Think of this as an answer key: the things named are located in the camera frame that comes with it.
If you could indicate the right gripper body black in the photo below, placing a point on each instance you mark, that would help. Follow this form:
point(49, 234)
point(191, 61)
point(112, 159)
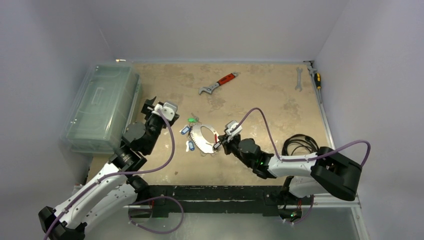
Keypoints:
point(222, 141)

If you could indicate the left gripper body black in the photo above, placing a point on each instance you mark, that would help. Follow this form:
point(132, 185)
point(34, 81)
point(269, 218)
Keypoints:
point(153, 124)

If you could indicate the large white keyring with keys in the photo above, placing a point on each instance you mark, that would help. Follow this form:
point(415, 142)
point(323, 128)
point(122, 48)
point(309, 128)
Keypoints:
point(195, 137)

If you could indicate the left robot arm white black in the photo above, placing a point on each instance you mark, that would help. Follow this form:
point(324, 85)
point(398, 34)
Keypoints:
point(117, 184)

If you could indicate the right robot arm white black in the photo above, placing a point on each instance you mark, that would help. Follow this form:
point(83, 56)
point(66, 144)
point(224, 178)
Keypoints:
point(323, 171)

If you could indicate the clear plastic storage box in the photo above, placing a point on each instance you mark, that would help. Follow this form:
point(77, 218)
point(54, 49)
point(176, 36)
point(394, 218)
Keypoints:
point(102, 108)

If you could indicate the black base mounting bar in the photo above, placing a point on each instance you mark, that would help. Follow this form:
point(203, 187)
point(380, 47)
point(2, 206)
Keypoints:
point(266, 200)

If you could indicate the silver open end wrench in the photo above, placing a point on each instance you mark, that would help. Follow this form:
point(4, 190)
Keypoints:
point(298, 86)

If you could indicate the yellow black screwdriver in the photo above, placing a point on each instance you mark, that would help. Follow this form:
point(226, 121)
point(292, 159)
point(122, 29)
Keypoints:
point(317, 81)

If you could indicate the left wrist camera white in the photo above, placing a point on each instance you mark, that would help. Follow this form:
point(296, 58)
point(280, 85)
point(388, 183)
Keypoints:
point(167, 109)

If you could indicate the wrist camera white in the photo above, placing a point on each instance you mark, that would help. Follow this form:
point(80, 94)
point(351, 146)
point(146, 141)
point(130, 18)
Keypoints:
point(233, 128)
point(167, 109)

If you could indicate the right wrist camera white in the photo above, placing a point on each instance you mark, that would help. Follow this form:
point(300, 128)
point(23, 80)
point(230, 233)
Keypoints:
point(233, 128)

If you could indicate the red handled adjustable wrench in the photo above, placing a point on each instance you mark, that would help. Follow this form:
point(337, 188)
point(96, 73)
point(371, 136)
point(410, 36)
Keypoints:
point(209, 89)

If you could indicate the aluminium frame rail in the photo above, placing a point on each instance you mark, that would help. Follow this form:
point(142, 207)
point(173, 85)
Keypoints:
point(316, 124)

